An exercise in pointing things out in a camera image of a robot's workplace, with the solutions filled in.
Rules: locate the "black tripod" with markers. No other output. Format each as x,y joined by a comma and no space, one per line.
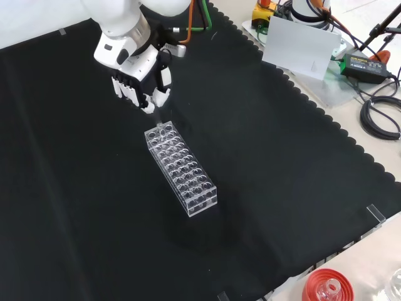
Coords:
380,26

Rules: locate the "clear glass vessel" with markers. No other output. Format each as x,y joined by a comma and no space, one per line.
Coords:
395,285

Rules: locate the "clear glass test tube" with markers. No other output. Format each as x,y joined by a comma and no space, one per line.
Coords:
159,123

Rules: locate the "pale metal base plate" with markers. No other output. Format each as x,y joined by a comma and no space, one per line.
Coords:
335,91

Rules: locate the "orange clamp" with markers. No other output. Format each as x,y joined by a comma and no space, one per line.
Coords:
382,56

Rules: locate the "yellow stop button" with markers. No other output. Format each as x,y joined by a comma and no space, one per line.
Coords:
263,14

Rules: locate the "clear cloth clip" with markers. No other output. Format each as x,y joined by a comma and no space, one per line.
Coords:
222,296
62,31
376,214

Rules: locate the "pale board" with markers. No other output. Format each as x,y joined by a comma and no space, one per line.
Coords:
297,47

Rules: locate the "small clear glass flask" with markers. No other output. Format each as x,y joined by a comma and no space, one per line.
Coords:
329,290

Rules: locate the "red ribbed funnel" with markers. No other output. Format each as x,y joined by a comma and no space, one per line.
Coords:
313,282

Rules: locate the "black power adapter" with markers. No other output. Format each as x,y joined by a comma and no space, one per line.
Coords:
365,67

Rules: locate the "clear acrylic test tube rack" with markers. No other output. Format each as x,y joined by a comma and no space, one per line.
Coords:
183,175

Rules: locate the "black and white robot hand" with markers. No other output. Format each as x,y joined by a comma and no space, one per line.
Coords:
138,67

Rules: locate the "black bench cloth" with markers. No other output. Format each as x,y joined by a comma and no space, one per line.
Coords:
94,194

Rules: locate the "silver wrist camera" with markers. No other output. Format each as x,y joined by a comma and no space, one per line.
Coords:
177,50

